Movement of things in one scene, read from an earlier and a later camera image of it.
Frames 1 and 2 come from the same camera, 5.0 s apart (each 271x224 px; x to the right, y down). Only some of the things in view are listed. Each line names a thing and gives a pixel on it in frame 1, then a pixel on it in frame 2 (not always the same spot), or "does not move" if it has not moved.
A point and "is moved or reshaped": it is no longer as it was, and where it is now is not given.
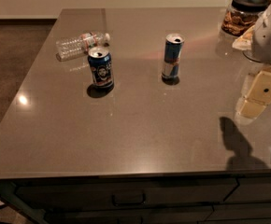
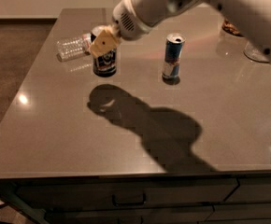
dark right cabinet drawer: (258, 189) does not move
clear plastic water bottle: (78, 46) does not move
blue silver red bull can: (173, 53) does not move
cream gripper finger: (268, 85) -> (144, 9)
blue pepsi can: (101, 66) is moved or reshaped
